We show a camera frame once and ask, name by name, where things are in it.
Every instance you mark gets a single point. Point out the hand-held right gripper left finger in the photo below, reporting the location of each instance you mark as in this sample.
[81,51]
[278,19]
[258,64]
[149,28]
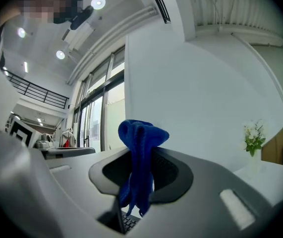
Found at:
[76,182]

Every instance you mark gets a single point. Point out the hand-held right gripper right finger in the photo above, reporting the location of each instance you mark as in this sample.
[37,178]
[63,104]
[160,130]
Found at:
[205,195]

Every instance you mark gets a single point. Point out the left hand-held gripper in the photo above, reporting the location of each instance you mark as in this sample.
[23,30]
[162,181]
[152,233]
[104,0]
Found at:
[23,133]

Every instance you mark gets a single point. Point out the black keyboard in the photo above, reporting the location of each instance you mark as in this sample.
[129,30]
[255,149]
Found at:
[129,222]

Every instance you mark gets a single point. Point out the blue cloth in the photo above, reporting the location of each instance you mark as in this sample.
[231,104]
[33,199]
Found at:
[138,157]

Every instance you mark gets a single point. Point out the black framed glass doors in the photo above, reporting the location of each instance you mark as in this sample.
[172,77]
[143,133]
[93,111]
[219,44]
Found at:
[114,113]

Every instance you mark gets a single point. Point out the black metal railing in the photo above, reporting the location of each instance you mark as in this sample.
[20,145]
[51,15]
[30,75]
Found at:
[42,94]

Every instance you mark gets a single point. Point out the white flower plant in vase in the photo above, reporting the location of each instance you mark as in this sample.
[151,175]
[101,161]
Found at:
[254,137]

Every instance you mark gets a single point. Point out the brown cardboard panel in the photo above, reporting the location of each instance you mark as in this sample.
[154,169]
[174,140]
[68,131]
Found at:
[275,147]

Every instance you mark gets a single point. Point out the round ceiling light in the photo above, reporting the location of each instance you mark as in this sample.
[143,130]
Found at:
[21,32]
[97,2]
[60,54]

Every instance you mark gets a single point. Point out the white ceiling air conditioner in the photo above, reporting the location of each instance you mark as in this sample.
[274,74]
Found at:
[79,36]

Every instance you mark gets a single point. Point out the white ceiling pipes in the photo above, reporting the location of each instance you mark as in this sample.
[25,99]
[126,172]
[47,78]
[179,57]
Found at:
[121,26]

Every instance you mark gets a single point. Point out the black ceiling vent track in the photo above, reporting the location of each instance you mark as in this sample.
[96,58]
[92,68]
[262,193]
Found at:
[161,1]

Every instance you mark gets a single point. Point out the black head-mounted camera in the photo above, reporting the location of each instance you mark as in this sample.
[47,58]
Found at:
[80,17]

